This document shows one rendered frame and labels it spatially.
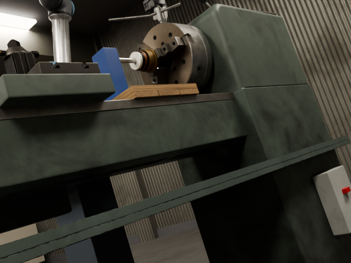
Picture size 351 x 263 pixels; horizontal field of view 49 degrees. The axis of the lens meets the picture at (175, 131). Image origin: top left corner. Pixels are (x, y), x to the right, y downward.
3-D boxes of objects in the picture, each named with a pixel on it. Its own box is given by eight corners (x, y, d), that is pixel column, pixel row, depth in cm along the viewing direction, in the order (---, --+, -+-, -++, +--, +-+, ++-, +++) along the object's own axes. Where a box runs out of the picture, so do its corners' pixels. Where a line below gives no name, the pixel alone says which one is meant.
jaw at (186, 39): (171, 52, 160) (188, 34, 152) (175, 62, 159) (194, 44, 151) (151, 51, 152) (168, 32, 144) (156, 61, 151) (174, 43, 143)
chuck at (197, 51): (163, 106, 176) (147, 40, 178) (214, 85, 154) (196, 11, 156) (148, 108, 169) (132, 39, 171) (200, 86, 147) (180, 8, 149)
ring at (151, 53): (144, 56, 159) (127, 55, 153) (158, 45, 153) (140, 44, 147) (151, 76, 158) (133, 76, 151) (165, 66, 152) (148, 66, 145)
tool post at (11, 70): (33, 90, 128) (26, 62, 130) (43, 81, 123) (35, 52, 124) (11, 91, 123) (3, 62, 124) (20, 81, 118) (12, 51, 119)
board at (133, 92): (140, 126, 164) (137, 117, 164) (199, 93, 139) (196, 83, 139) (79, 134, 142) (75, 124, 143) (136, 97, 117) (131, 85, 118)
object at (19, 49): (24, 63, 130) (22, 55, 130) (34, 52, 124) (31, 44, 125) (0, 63, 124) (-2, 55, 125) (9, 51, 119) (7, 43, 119)
